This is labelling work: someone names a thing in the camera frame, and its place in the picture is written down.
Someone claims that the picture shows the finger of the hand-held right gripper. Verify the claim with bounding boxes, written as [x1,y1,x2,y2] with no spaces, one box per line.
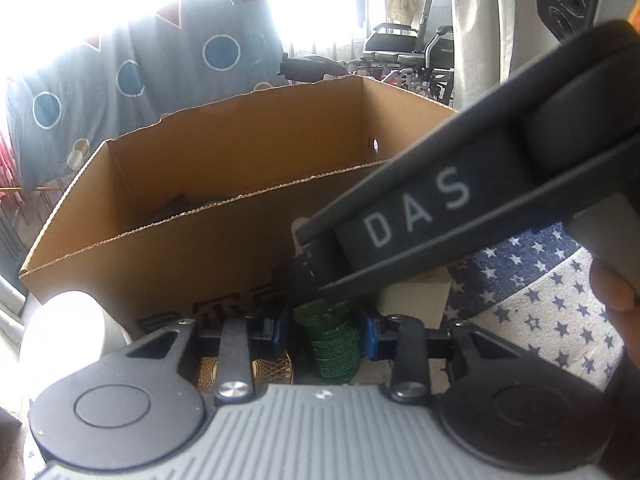
[272,237,346,311]

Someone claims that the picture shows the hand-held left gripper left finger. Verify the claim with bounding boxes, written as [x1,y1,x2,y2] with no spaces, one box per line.
[125,310,291,403]

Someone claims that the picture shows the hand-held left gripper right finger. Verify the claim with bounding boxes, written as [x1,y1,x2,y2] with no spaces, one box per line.
[357,310,506,403]

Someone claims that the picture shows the green dropper bottle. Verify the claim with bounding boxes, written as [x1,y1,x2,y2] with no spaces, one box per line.
[292,217,362,385]

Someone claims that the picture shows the brown cardboard box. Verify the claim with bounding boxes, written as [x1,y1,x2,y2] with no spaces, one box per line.
[19,76,458,341]

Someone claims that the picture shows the white plastic jar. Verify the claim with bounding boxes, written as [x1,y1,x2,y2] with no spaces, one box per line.
[20,290,133,376]

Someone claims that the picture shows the person's right hand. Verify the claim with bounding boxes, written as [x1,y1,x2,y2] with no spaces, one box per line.
[589,259,640,351]

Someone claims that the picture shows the star-patterned blanket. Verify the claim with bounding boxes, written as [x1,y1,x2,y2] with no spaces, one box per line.
[435,222,631,396]

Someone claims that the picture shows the black wheelchair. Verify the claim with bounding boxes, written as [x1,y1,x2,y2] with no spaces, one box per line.
[362,0,456,101]

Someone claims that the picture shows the grey curtain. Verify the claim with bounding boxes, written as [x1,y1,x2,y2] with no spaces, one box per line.
[452,0,516,111]

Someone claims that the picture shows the black padded seat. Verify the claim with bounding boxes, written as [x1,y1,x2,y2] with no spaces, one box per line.
[277,52,348,83]

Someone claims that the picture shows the yellow towel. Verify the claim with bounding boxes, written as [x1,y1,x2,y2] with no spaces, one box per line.
[387,0,421,26]

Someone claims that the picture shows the black speaker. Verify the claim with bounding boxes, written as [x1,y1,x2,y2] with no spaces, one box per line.
[532,0,640,41]

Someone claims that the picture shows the grey sheet with blue circles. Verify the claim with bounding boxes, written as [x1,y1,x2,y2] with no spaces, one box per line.
[5,0,286,191]

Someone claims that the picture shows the pink hanging clothes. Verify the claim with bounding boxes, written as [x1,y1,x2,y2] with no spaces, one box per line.
[0,127,16,191]

